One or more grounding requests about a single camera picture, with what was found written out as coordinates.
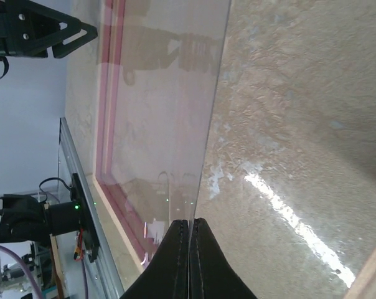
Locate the clear glass pane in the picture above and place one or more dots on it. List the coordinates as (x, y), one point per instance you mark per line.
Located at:
(170, 64)

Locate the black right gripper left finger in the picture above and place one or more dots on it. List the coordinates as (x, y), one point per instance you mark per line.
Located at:
(166, 275)

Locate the brown cardboard backing board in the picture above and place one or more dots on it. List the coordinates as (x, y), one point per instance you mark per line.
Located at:
(364, 285)

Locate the aluminium rail platform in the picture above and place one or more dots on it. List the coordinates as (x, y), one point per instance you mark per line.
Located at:
(95, 275)

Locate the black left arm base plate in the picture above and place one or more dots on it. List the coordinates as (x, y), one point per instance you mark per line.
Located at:
(90, 237)

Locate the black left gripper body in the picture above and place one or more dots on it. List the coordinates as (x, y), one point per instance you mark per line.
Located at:
(16, 28)

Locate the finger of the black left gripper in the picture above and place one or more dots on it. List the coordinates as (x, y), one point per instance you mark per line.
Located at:
(46, 27)
(61, 50)

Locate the pink wooden picture frame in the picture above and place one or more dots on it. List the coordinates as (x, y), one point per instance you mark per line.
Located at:
(126, 250)

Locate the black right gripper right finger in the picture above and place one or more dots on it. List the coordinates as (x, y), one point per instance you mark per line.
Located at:
(210, 274)

